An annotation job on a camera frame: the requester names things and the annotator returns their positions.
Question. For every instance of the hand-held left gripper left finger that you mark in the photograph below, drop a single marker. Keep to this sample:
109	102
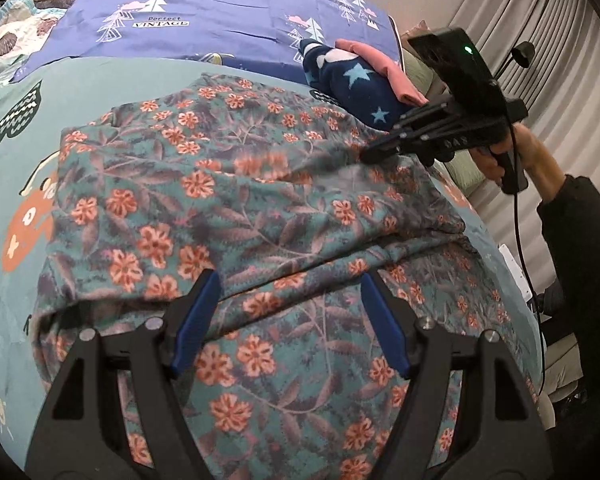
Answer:
197	320

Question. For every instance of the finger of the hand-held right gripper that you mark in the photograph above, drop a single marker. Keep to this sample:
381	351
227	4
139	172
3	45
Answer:
425	117
410	142

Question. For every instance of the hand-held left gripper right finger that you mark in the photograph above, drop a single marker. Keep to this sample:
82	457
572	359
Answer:
387	330

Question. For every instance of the floral long-sleeve shirt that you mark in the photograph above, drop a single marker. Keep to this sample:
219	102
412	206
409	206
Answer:
280	220

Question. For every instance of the person's right forearm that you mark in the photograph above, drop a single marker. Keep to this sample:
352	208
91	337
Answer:
580	230

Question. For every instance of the person's right hand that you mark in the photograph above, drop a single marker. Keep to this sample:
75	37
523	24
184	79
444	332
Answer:
532	155

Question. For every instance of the green pillow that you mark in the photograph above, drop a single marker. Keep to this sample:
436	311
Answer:
422	77
460	175

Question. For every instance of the black floor lamp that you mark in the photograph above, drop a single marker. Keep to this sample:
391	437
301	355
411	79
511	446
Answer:
522	55

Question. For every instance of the coral folded garment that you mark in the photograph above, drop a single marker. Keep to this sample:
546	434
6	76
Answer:
390	72

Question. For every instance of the peach pillow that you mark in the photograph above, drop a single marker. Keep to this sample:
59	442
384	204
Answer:
415	30

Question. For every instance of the navy star-print garment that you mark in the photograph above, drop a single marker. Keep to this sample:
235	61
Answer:
350	85

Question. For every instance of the grey curtain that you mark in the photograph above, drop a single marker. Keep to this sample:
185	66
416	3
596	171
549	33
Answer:
570	60

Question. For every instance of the white power strip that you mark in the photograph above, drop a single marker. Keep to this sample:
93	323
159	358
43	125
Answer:
512	270

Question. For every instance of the blue tree-print sheet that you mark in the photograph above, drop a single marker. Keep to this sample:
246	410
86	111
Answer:
205	10

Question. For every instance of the teal printed blanket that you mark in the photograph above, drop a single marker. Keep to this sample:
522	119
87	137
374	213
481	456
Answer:
80	90

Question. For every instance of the white leaf-print quilt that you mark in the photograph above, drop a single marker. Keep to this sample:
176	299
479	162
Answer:
10	35

